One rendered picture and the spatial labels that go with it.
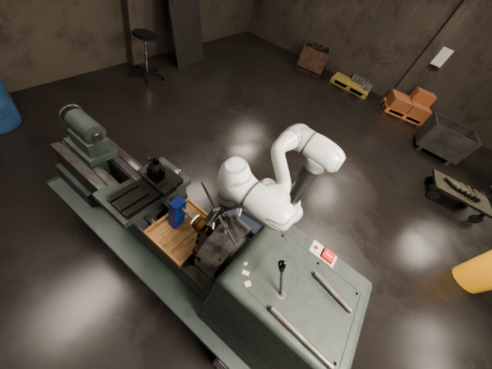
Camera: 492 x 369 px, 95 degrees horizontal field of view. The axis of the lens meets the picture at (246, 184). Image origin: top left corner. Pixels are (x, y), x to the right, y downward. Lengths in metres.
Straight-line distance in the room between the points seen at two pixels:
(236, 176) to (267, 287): 0.53
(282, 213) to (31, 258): 2.26
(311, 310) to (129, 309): 1.56
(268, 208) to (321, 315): 0.58
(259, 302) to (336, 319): 0.33
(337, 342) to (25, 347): 2.01
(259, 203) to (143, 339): 1.71
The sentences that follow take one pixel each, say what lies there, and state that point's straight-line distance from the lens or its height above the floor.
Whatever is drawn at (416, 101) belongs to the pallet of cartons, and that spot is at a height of 0.42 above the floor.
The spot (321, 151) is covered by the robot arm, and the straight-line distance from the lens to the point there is 1.14.
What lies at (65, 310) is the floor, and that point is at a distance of 2.36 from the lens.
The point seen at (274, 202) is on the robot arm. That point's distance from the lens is 0.69.
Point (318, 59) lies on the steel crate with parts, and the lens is 7.13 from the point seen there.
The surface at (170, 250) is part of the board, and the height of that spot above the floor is 0.88.
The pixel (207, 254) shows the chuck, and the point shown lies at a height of 1.16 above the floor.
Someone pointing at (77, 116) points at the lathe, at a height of 1.15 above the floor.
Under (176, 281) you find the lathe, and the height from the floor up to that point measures 0.54.
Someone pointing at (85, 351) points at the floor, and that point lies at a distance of 2.26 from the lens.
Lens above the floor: 2.18
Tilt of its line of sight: 47 degrees down
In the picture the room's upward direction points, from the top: 22 degrees clockwise
